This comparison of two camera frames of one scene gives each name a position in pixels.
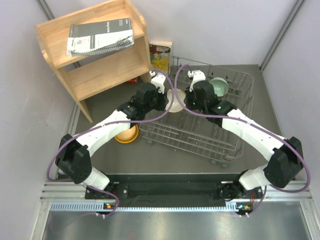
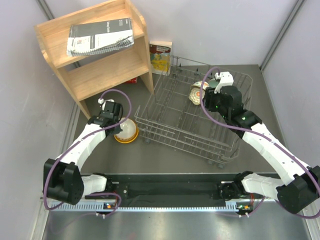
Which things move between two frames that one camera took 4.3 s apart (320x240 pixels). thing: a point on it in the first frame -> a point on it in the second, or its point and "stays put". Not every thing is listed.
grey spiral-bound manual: (99, 36) stays put
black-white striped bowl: (176, 106) -> (130, 131)
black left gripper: (163, 99) -> (117, 130)
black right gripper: (188, 95) -> (210, 96)
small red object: (132, 81) stays put
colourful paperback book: (160, 56) stays put
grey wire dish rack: (185, 131) stays put
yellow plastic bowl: (127, 136) stays put
